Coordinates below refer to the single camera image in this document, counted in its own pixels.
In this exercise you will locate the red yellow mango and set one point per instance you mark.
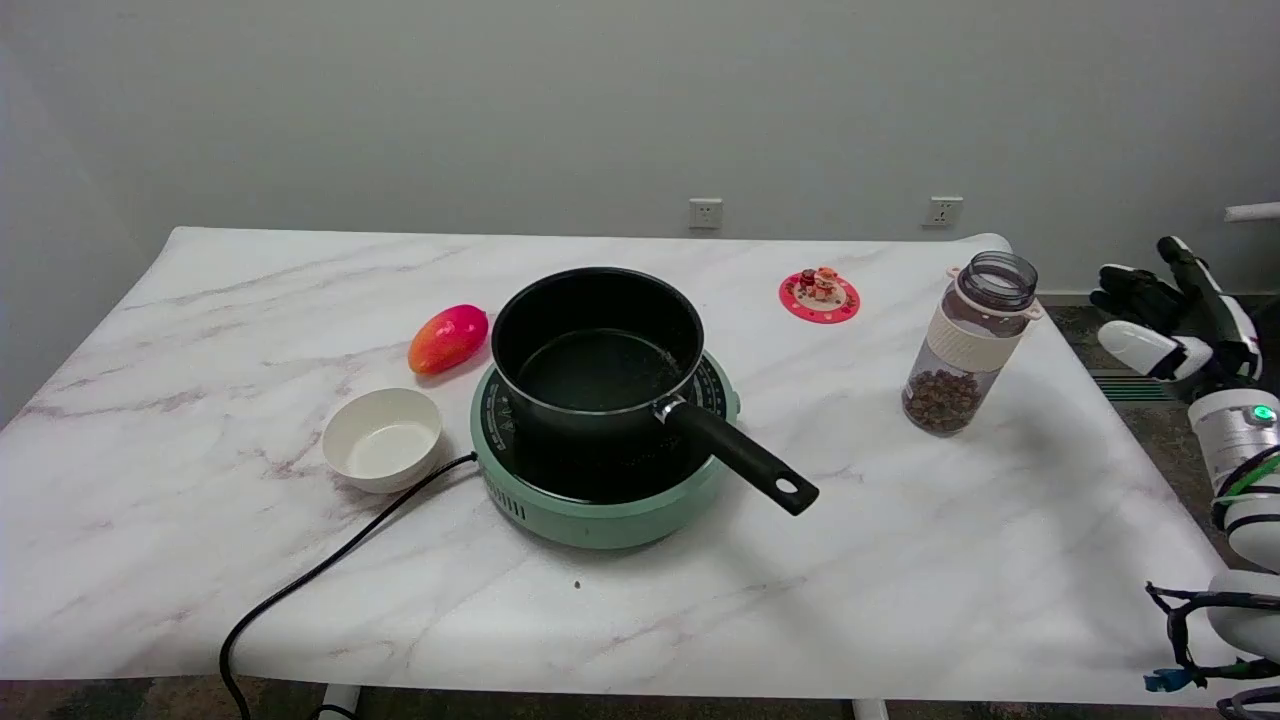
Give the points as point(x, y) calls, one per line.
point(448, 338)

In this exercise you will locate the white wall socket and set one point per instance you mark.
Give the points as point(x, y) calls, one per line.
point(942, 211)
point(705, 213)

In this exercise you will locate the clear bottle with brown beans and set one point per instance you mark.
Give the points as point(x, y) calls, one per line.
point(966, 345)

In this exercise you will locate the white table leg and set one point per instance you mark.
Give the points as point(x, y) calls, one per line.
point(338, 700)
point(869, 709)

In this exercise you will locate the green induction cooker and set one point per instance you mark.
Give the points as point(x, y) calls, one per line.
point(600, 500)

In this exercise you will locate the pink round coaster with figures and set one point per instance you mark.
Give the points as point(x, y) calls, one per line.
point(819, 294)

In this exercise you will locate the white pipe on wall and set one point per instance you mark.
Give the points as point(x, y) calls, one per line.
point(1252, 211)

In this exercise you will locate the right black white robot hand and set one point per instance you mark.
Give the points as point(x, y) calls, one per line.
point(1180, 335)

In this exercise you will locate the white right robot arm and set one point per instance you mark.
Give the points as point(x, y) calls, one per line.
point(1245, 470)

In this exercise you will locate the white ceramic bowl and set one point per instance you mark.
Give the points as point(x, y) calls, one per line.
point(382, 438)

